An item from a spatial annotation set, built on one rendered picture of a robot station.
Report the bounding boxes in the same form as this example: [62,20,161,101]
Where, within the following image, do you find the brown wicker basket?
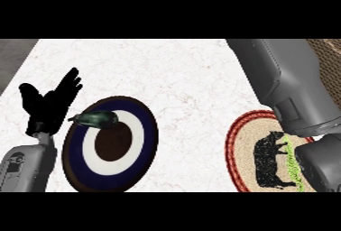
[307,39,341,110]

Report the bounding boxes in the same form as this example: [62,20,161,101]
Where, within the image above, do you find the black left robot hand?
[18,67,85,138]

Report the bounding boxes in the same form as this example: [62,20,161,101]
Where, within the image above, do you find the blue and white round plate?
[62,96,160,193]

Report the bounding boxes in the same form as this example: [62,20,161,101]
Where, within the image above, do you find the dark green eggplant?
[67,110,120,130]

